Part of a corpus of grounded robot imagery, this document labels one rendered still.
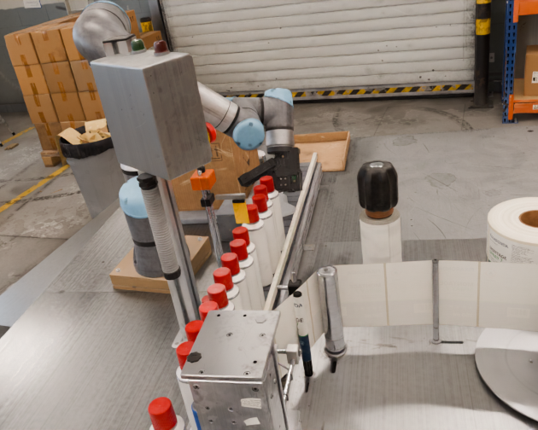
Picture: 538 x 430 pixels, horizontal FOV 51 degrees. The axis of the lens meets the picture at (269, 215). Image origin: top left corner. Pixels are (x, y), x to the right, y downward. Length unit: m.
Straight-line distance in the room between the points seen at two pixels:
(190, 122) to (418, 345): 0.60
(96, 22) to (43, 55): 3.76
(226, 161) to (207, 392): 1.08
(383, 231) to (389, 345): 0.23
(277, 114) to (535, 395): 0.88
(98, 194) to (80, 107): 1.40
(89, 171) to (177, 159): 2.79
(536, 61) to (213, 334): 4.21
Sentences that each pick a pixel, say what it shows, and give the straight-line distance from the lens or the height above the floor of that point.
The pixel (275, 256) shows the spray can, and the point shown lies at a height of 0.93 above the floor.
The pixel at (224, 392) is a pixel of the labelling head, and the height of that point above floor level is 1.12.
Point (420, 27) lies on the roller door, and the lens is 5.39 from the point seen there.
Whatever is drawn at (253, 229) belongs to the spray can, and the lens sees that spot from 1.27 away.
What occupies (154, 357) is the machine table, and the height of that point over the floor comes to 0.83.
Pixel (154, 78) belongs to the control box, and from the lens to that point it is 0.91.
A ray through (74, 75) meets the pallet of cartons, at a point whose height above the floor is 0.78.
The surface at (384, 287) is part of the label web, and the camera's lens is 1.09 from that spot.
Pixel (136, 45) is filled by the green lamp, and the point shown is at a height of 1.49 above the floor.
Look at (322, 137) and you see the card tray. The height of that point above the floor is 0.85.
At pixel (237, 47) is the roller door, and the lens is 5.85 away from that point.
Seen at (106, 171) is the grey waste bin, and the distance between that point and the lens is 3.71.
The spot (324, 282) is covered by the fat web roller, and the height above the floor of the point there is 1.05.
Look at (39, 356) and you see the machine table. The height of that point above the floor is 0.83.
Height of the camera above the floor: 1.64
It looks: 27 degrees down
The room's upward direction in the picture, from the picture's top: 9 degrees counter-clockwise
